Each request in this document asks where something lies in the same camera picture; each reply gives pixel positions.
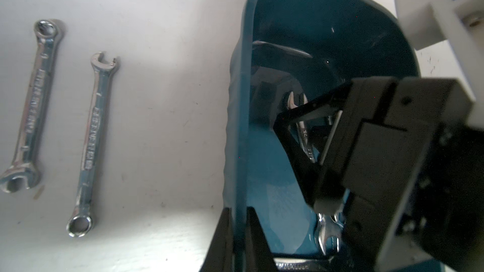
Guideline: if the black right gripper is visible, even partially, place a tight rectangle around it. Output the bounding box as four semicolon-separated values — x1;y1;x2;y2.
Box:
273;78;476;271

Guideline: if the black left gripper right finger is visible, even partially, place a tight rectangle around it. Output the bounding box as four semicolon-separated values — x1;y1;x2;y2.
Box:
245;207;278;272

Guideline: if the teal plastic storage box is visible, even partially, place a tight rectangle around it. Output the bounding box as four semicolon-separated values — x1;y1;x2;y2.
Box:
222;0;447;272

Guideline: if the short silver wrench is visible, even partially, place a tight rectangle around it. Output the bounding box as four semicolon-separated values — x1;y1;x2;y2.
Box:
66;52;118;237

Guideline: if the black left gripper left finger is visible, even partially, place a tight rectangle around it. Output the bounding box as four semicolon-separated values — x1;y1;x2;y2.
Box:
199;208;234;272

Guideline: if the silver combination wrench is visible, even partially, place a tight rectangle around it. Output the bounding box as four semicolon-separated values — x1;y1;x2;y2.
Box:
1;20;63;193

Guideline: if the thin silver wrench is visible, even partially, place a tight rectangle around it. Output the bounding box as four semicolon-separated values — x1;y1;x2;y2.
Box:
274;258;330;272

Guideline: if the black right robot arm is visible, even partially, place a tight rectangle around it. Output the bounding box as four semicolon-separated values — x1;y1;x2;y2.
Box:
249;73;483;271

